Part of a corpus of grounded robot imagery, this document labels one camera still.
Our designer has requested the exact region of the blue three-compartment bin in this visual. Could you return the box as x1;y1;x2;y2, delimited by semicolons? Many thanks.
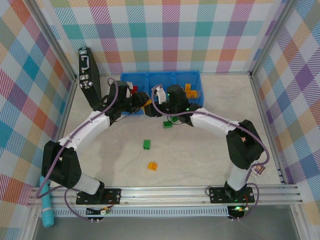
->
119;70;205;118

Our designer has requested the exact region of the small connector board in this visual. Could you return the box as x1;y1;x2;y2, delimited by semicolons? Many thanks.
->
229;203;251;216
86;205;112;216

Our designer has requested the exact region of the small printed card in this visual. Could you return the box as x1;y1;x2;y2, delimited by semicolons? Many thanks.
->
251;162;267;177

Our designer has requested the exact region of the teal cylinder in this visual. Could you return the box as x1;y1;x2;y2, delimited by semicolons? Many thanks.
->
38;176;55;228

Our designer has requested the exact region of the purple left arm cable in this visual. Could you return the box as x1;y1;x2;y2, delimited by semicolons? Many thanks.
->
36;77;131;222

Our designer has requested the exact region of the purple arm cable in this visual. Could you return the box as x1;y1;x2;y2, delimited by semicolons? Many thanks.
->
36;77;131;222
150;84;270;222

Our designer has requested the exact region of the black case with metal handle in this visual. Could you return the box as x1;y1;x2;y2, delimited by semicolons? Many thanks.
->
78;46;103;112

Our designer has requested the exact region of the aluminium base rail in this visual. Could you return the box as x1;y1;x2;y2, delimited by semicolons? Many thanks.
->
27;184;301;208

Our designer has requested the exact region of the aluminium frame post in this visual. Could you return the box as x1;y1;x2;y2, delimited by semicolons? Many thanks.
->
29;0;77;80
248;0;300;76

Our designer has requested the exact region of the aluminium side floor rail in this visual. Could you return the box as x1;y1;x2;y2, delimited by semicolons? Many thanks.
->
249;72;291;186

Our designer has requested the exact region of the white slotted cable duct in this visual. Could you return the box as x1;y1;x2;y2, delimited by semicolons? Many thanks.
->
53;206;230;218

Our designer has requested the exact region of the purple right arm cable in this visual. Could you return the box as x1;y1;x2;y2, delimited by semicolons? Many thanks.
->
150;84;270;222

